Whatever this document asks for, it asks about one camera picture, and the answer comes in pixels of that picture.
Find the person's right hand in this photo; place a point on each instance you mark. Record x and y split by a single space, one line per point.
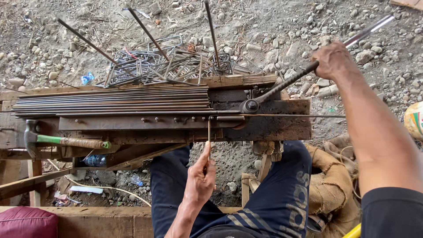
333 61

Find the person's left hand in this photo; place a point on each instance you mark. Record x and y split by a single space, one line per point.
198 180

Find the person's right fingers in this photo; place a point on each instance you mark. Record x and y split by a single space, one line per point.
320 67

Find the steel rebar bending lever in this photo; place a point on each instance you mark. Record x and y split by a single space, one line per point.
281 86

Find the thin steel rod being bent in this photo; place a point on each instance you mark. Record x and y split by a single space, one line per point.
281 116

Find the weathered wooden workbench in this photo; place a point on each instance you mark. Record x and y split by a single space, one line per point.
274 127

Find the yellow and white printed bag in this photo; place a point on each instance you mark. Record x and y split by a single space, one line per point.
414 120

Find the wooden plank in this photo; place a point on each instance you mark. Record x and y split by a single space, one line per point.
408 3

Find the upright rusty steel bar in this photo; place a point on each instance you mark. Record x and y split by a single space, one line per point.
87 41
148 33
211 31

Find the brown burlap sack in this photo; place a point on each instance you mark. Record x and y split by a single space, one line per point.
330 188

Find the person's dark blue trousers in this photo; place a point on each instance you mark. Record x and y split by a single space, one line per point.
277 201

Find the pile of bent steel stirrups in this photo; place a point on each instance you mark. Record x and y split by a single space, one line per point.
171 67

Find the person's black shirt sleeve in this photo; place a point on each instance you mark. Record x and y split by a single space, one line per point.
393 213

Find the yellow plastic object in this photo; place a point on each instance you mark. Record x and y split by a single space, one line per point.
353 232

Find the rusty steel bending jig plate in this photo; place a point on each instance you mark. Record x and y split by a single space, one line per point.
132 123

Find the bundle of straight steel rods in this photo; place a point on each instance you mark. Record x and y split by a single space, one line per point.
112 100

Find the small crumpled plastic bottle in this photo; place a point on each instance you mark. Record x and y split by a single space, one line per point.
136 180

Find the crushed blue-label plastic bottle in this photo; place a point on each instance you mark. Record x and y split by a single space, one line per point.
87 78

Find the clear plastic water bottle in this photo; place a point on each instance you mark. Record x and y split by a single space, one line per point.
95 160

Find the white paper scrap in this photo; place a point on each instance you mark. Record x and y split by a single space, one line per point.
86 189

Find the wooden seat bench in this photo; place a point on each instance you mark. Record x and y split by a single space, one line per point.
102 221

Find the maroon cushion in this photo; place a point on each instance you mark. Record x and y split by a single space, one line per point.
26 223

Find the small wooden frame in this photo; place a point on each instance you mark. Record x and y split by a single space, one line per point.
252 180

